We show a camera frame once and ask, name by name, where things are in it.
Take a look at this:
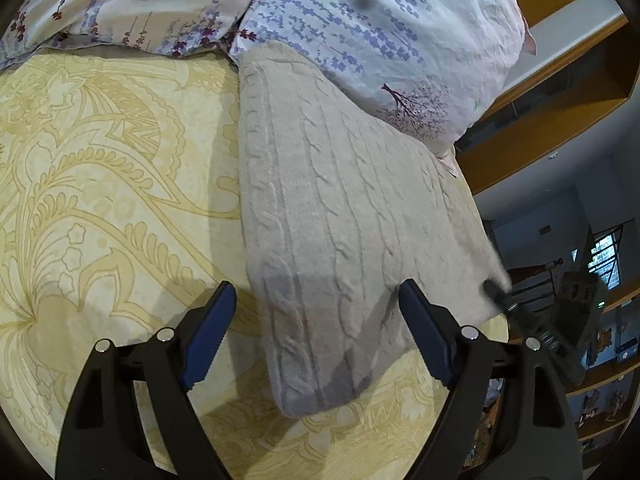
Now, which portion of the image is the small barred window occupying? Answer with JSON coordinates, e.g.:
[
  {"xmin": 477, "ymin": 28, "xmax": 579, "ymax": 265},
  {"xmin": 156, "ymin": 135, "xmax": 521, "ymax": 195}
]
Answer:
[{"xmin": 587, "ymin": 227, "xmax": 623, "ymax": 291}]

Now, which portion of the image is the pink floral pillow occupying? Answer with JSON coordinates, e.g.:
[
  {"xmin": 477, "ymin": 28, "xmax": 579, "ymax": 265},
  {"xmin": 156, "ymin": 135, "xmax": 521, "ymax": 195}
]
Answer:
[{"xmin": 0, "ymin": 0, "xmax": 281, "ymax": 71}]

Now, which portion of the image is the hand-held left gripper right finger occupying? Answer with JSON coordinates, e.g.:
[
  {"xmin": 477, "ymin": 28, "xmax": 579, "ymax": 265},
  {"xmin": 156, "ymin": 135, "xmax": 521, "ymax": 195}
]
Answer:
[{"xmin": 398, "ymin": 279, "xmax": 585, "ymax": 480}]

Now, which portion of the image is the yellow patterned bedsheet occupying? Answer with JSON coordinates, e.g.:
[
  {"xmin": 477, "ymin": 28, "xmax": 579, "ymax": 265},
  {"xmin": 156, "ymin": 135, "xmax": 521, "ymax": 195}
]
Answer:
[{"xmin": 0, "ymin": 45, "xmax": 511, "ymax": 480}]

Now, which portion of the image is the orange wooden cabinet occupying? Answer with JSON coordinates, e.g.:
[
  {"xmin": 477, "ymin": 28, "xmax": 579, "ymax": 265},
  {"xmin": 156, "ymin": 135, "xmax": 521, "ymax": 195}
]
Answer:
[{"xmin": 452, "ymin": 0, "xmax": 640, "ymax": 197}]

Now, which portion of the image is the wooden shelf with pictures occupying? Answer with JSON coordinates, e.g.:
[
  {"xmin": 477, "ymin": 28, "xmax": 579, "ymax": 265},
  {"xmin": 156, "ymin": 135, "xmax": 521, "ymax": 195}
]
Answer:
[{"xmin": 462, "ymin": 292, "xmax": 640, "ymax": 471}]

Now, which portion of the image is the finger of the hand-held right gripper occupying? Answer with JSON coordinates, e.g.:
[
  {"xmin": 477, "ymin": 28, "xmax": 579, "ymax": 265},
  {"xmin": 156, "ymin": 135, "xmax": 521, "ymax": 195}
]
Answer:
[{"xmin": 481, "ymin": 280, "xmax": 543, "ymax": 343}]

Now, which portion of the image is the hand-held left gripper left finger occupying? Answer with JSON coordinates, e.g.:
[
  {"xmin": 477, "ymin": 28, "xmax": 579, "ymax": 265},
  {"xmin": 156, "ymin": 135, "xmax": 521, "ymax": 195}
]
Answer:
[{"xmin": 55, "ymin": 281, "xmax": 238, "ymax": 480}]

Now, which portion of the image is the beige cable-knit sweater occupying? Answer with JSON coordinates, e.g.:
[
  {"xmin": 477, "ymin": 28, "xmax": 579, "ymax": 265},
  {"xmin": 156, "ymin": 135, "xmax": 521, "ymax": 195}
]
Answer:
[{"xmin": 234, "ymin": 42, "xmax": 512, "ymax": 418}]

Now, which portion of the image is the white pillow with blue flowers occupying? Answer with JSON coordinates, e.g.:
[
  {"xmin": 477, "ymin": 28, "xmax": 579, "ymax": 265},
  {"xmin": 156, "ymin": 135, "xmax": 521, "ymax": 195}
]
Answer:
[{"xmin": 227, "ymin": 0, "xmax": 538, "ymax": 178}]

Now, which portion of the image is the wooden stair railing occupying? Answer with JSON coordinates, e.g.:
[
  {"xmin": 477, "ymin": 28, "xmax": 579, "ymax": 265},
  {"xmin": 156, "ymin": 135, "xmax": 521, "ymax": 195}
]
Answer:
[{"xmin": 506, "ymin": 257, "xmax": 568, "ymax": 311}]

